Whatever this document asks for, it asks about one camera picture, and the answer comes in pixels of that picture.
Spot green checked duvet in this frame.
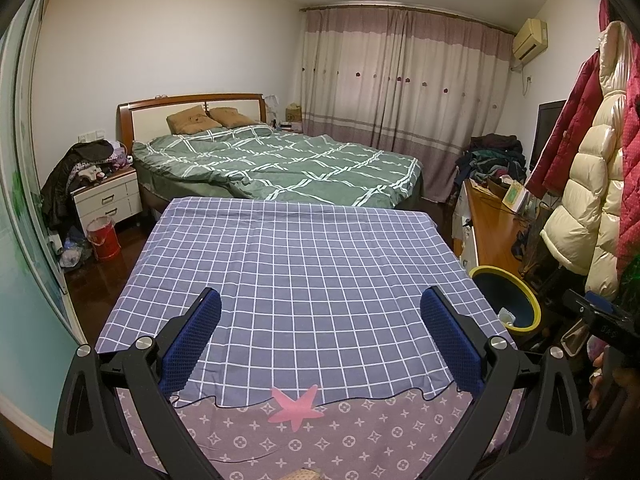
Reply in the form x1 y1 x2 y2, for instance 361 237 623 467
131 124 422 207

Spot blue bin with yellow rim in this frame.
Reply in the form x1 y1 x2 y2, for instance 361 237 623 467
469 266 542 336

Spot thin black cable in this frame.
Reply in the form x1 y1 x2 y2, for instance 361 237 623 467
167 384 482 412

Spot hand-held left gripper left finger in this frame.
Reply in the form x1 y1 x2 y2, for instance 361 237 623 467
52 287 223 480

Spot black television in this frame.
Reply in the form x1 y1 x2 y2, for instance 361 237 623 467
531 100 569 167

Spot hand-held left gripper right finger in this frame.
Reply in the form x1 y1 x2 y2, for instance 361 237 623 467
420 286 588 480

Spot brown pillow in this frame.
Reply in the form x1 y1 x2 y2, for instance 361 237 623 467
166 106 224 135
209 107 259 129

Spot white nightstand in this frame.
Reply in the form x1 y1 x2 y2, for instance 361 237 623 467
73 167 144 222

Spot person's right hand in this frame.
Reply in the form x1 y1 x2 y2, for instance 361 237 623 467
590 346 640 412

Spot red bucket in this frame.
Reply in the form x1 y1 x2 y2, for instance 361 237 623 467
86 216 123 262

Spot heap of mixed clothes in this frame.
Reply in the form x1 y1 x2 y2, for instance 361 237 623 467
455 133 527 187

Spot pink and beige curtain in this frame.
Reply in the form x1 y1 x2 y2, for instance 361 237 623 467
300 5 516 202

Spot green and white box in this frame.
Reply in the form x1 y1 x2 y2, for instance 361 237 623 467
502 185 526 212

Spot sliding wardrobe door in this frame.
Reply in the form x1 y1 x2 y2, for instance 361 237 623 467
0 0 87 347

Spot pile of dark clothes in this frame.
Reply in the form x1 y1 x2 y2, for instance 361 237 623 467
40 140 132 232

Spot beige air conditioner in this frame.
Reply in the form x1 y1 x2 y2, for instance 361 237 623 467
511 18 549 60

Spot pink star patch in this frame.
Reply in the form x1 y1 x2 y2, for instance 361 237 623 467
266 384 325 431

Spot red patterned garment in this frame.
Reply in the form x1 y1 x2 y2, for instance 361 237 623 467
615 60 640 282

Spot wooden bed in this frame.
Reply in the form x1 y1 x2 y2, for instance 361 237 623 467
116 92 426 212

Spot red coat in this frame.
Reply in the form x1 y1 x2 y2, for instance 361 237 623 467
525 50 609 199

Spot cream puffer jacket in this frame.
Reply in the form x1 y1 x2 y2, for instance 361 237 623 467
540 20 632 302

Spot plastic bags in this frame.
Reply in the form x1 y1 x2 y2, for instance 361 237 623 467
50 227 94 272

